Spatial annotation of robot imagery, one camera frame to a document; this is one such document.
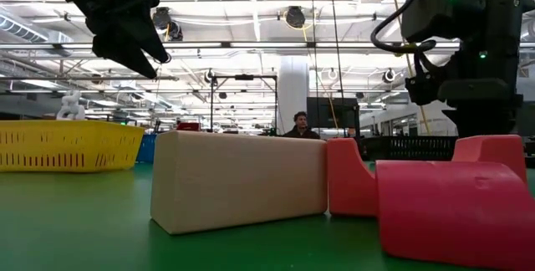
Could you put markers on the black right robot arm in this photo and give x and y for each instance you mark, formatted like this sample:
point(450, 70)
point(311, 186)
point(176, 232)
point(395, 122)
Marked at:
point(493, 20)

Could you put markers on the black monitor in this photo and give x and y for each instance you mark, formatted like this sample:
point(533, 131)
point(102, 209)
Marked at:
point(334, 112)

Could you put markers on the black plastic basket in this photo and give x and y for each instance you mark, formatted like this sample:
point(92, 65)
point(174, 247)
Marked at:
point(409, 149)

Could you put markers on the person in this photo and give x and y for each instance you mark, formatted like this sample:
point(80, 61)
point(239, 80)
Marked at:
point(300, 122)

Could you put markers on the red box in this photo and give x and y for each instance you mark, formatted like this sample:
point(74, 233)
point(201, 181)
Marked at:
point(188, 126)

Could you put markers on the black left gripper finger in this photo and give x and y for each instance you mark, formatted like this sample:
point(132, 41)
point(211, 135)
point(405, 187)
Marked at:
point(125, 53)
point(144, 32)

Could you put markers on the black metal frame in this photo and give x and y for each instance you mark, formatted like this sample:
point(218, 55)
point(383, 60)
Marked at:
point(244, 77)

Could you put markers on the silver ventilation duct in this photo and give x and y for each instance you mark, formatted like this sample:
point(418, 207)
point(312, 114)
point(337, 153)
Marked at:
point(25, 28)

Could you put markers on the white robot figure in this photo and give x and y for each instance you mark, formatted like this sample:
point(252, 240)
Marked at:
point(71, 110)

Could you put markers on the light red arch block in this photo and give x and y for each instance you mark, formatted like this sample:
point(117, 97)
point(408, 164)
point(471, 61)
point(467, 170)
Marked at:
point(349, 179)

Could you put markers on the blue plastic basket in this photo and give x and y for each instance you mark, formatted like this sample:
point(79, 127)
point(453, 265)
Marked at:
point(146, 149)

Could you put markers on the dark red rounded block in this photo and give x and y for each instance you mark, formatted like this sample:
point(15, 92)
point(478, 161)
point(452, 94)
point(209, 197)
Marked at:
point(451, 216)

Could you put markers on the thick natural wood block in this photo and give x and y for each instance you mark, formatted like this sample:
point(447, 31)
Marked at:
point(238, 179)

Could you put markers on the white pillar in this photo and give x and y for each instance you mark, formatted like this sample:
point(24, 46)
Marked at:
point(292, 91)

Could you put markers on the yellow plastic basket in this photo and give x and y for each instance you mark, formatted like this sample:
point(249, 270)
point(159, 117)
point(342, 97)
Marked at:
point(62, 145)

